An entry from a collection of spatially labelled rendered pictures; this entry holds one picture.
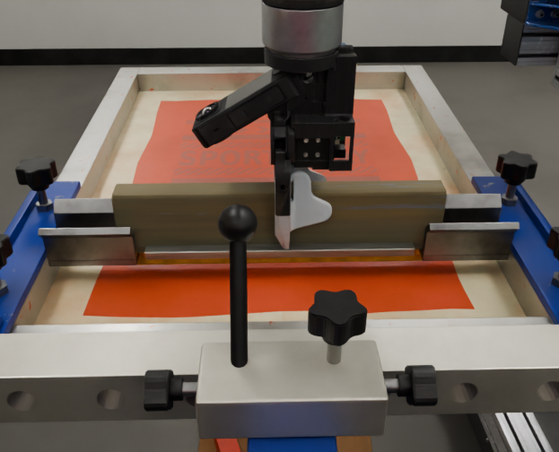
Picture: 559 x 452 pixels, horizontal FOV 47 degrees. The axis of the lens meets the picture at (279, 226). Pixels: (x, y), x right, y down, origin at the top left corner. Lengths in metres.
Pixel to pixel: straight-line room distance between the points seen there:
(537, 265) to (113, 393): 0.44
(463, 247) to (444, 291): 0.05
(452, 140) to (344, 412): 0.63
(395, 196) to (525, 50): 0.87
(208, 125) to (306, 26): 0.14
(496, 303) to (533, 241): 0.08
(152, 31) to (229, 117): 3.88
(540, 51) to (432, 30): 3.09
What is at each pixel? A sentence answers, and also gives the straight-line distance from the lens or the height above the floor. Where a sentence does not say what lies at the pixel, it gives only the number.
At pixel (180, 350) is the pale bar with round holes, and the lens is 0.51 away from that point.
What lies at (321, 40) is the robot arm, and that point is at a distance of 0.59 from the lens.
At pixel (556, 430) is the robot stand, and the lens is 1.67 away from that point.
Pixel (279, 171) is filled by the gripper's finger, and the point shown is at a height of 1.10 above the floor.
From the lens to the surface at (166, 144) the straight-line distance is 1.04.
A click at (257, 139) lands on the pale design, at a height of 0.96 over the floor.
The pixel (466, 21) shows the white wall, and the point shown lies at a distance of 4.63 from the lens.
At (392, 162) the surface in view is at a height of 0.96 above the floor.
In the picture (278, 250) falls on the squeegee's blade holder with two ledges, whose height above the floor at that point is 0.99.
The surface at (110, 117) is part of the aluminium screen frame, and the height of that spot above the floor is 0.99.
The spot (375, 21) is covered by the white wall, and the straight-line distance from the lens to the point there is 4.49.
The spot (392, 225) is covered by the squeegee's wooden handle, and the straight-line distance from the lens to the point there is 0.71.
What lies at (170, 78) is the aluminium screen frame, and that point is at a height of 0.98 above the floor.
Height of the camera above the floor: 1.39
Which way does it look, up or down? 32 degrees down
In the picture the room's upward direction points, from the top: straight up
